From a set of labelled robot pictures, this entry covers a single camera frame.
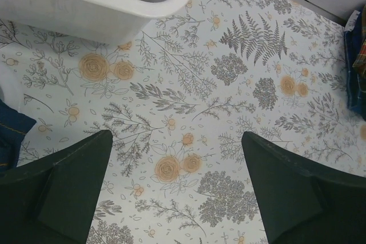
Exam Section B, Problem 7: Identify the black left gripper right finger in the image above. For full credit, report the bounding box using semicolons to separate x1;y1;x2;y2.
241;131;365;243

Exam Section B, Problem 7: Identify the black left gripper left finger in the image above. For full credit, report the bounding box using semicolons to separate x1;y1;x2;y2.
1;130;113;243

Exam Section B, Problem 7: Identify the stack of folded plaid shirts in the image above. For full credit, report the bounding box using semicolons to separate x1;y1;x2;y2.
344;8;365;118

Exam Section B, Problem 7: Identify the dark blue denim garment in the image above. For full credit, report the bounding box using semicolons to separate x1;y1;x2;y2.
1;101;36;172

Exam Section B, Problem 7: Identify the white perforated laundry basket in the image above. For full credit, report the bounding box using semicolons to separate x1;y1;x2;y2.
0;63;23;112

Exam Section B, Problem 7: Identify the floral patterned table mat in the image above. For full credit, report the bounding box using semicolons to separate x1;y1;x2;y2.
1;0;365;243

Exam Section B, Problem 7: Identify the white plastic bin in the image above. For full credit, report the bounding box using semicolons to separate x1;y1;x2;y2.
1;0;188;46

